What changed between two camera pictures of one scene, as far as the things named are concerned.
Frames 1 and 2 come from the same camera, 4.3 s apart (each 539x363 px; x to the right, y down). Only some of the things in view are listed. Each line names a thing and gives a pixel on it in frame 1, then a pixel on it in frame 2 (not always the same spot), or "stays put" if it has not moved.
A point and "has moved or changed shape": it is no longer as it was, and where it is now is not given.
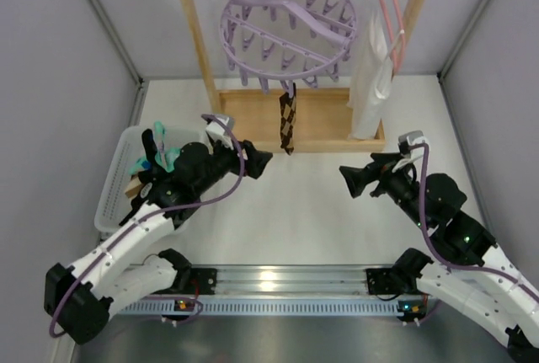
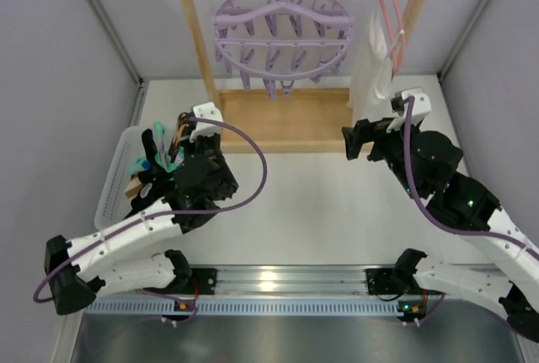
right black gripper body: (375, 175) → (375, 140)
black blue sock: (149, 169) stays put
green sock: (165, 157) stays put
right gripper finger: (357, 178) → (363, 131)
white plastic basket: (114, 202) stays put
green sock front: (138, 166) stays put
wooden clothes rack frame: (250, 120) stays put
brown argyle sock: (287, 109) → (182, 122)
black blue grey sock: (148, 190) stays put
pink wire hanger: (396, 64) stays put
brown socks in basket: (133, 189) stays put
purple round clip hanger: (287, 28) has moved or changed shape
